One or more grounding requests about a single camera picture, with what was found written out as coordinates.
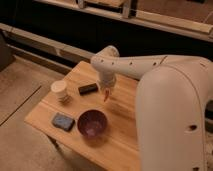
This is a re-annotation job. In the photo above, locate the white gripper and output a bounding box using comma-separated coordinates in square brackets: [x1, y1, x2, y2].
[98, 76, 116, 96]

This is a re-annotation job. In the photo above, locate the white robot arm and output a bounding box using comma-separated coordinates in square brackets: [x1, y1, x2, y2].
[90, 46, 213, 171]

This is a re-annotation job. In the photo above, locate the wooden table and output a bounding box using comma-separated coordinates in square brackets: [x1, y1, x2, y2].
[25, 62, 140, 171]

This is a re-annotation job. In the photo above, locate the dark purple ceramic bowl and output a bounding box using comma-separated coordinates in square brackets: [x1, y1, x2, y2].
[77, 110, 108, 138]

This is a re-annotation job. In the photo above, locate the small black box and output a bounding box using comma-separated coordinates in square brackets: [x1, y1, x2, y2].
[78, 83, 98, 95]

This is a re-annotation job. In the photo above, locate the blue sponge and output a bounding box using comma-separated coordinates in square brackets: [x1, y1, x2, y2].
[52, 113, 75, 132]

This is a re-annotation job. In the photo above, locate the white paper cup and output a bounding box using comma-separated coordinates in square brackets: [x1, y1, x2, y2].
[51, 80, 70, 103]

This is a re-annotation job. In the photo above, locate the dark cabinet at left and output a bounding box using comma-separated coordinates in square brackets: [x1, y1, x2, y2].
[0, 30, 15, 72]

